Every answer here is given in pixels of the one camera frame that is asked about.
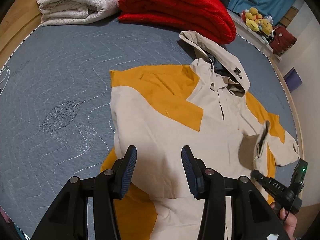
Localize beige and orange hooded jacket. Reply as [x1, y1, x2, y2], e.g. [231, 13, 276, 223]
[102, 31, 299, 239]

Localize person's right hand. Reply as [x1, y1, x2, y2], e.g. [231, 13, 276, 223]
[278, 209, 297, 240]

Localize dark red cushion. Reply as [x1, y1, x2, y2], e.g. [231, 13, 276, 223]
[269, 25, 297, 56]

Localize yellow plush toys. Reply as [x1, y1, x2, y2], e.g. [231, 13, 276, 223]
[240, 7, 273, 36]

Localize red folded blanket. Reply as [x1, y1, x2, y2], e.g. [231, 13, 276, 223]
[118, 0, 236, 44]

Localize cream folded quilt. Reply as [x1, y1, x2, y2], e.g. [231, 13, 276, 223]
[36, 0, 119, 26]

